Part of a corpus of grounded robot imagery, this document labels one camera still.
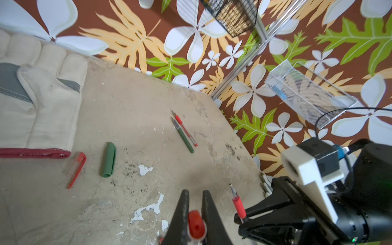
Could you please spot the black wire basket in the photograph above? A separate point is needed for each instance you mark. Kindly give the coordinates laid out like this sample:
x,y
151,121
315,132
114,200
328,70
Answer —
x,y
235,16

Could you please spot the clear red-capped pen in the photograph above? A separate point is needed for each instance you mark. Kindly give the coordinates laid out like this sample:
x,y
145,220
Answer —
x,y
238,203

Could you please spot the red pen cap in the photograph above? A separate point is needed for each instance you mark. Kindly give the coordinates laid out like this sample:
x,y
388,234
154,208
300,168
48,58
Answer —
x,y
197,228
76,168

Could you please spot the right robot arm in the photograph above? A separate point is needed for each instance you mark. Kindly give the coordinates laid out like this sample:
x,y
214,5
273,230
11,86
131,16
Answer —
x,y
330,196

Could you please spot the beige work glove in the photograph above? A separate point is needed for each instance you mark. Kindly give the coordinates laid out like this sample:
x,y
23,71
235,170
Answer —
x,y
41,95

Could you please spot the dark green pen cap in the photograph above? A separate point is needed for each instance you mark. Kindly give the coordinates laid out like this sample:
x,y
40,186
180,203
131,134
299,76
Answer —
x,y
109,158

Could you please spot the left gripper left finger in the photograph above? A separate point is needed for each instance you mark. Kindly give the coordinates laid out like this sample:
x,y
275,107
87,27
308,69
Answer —
x,y
177,230

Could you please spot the blue object in basket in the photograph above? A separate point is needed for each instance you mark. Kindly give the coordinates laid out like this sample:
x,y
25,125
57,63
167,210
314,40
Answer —
x,y
279,92

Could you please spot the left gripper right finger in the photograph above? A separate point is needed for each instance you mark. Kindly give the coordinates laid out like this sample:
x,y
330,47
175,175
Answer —
x,y
216,233

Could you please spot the dark green pen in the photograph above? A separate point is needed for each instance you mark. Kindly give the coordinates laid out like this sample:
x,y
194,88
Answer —
x,y
182,135

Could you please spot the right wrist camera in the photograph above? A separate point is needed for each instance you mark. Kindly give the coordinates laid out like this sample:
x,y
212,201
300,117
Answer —
x,y
313,165

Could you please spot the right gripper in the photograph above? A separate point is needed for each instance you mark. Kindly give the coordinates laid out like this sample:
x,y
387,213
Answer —
x,y
293,221

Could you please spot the white mesh basket right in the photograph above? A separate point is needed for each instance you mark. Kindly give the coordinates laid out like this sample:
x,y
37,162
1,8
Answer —
x,y
309,94

